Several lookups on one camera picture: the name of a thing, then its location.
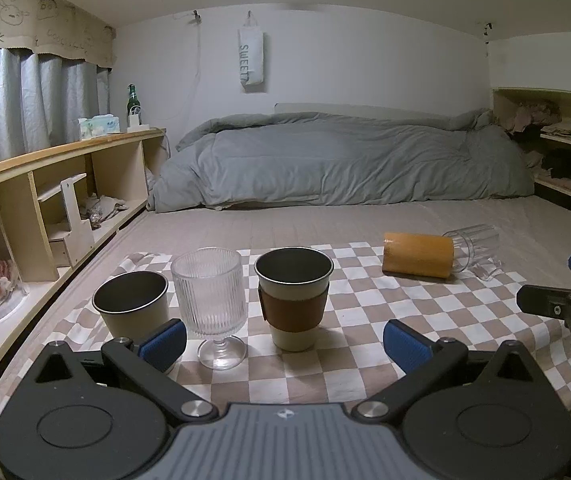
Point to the short beige metal cup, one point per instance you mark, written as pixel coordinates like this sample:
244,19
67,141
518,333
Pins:
133,312

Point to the glass cup with orange sleeve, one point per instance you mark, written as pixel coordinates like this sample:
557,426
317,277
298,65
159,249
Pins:
418,255

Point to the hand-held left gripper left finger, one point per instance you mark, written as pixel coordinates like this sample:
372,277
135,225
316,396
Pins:
164,344

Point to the beige printed curtain valance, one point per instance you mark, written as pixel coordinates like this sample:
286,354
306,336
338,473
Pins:
40,20

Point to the grey curtain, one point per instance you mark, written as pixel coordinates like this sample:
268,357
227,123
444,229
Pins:
30,105

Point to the crumpled beige cloth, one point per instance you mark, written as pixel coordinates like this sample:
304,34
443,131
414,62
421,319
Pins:
103,207

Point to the white hanging fabric bag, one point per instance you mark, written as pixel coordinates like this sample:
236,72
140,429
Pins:
250,60

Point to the grey duvet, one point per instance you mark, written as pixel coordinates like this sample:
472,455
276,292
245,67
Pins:
345,165

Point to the wooden bedside shelf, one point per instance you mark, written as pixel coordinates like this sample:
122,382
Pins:
115,160

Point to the green glass bottle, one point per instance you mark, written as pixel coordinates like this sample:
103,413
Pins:
133,100

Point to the small wooden stand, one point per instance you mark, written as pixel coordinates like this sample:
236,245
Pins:
76,230

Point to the metal wall hook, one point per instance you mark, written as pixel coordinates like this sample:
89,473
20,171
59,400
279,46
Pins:
195,16

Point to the pile of folded clothes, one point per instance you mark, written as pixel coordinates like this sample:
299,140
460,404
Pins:
560,135

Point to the ribbed glass goblet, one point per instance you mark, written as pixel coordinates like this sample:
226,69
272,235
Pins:
210,300

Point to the brown checkered cloth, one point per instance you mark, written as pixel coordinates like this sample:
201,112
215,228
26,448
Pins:
360,310

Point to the tissue pack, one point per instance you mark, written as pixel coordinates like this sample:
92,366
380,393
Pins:
98,126

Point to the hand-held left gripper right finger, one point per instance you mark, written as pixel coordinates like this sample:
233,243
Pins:
405,346

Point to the small white box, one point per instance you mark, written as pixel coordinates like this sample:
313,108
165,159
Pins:
138,121

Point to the beige cup with brown sleeve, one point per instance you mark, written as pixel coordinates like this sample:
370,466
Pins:
293,305

